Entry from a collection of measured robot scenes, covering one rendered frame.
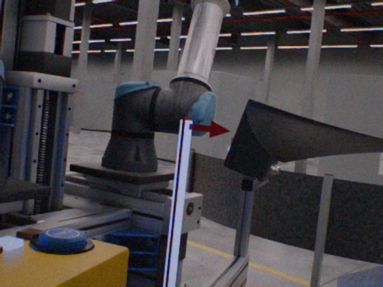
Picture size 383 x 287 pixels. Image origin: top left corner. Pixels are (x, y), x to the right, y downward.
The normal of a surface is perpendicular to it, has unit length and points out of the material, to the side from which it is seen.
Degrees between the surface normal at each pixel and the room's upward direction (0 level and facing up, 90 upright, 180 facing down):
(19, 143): 90
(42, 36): 90
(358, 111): 90
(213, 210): 90
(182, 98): 64
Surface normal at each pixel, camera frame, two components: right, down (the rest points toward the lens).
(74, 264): 0.11, -0.99
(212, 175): -0.82, -0.06
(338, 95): -0.65, -0.03
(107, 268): 0.94, 0.12
